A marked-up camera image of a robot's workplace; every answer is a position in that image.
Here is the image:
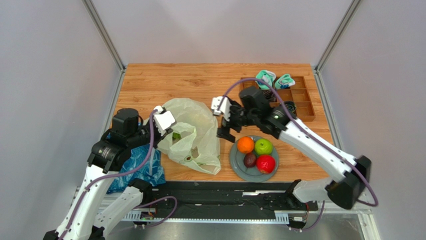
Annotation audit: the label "black rolled sock upper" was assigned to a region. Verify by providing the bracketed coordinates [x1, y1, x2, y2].
[262, 90, 277, 103]

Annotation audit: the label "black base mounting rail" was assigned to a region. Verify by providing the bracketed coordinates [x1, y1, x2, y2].
[142, 181, 321, 221]

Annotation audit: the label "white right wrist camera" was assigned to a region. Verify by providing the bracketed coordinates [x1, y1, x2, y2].
[210, 96, 231, 122]

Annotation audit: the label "pale yellow plastic bag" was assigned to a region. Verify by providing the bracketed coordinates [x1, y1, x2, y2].
[157, 98, 222, 175]

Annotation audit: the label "blue leaf-pattern cloth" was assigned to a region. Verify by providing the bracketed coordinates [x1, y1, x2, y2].
[106, 129, 166, 195]

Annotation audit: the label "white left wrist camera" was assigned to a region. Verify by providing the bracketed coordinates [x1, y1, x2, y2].
[153, 105, 177, 136]

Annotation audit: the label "grey round plate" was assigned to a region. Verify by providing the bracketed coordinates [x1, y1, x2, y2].
[229, 142, 280, 183]

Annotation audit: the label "dark red fake plum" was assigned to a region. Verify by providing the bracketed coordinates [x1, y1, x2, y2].
[243, 152, 257, 168]

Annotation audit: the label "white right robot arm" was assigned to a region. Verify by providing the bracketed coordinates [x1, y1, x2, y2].
[210, 86, 372, 210]

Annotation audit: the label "teal white sock right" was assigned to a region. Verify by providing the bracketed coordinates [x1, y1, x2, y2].
[273, 73, 296, 90]

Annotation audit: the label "green fake apple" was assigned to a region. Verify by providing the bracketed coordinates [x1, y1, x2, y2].
[254, 138, 274, 156]

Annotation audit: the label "red fake fruit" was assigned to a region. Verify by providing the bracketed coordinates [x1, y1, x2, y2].
[256, 155, 276, 174]

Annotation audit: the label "teal white sock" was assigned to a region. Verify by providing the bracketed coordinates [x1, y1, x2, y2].
[273, 73, 296, 90]
[255, 70, 276, 90]

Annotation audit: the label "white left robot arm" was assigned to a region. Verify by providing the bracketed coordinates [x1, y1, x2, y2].
[43, 105, 176, 240]

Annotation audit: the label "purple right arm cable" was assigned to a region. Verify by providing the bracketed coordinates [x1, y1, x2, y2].
[216, 77, 379, 233]

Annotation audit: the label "green fake grapes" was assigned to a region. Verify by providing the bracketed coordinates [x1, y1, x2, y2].
[172, 132, 182, 141]

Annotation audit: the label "brown compartment tray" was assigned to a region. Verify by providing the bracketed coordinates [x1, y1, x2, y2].
[239, 76, 316, 122]

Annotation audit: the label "teal white sock left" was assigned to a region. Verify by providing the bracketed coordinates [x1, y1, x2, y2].
[255, 70, 276, 90]

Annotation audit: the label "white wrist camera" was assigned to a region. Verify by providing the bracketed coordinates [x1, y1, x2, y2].
[153, 105, 177, 136]
[210, 96, 231, 122]

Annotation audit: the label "orange fake orange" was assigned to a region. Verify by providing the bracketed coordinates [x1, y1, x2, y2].
[236, 136, 255, 154]

